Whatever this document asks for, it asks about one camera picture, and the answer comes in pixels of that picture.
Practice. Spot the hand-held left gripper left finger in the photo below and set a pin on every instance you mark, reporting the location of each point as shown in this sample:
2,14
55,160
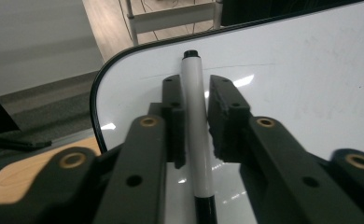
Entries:
174,130

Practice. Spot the dark curtain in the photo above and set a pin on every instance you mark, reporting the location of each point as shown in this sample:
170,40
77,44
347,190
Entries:
279,9

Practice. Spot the white whiteboard with black rim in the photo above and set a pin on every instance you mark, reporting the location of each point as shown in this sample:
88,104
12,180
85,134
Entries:
295,81

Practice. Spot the white marker pen black cap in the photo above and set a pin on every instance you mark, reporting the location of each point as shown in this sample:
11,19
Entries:
197,124

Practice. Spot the wooden table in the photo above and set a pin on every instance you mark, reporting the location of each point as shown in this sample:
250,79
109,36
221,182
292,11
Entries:
21,177

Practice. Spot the white desk frame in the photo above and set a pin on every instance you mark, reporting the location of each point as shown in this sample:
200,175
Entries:
170,19

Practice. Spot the white cabinet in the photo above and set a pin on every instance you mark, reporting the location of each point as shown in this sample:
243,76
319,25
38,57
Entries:
37,43

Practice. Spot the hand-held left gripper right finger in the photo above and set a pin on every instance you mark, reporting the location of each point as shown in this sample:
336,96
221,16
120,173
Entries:
228,124

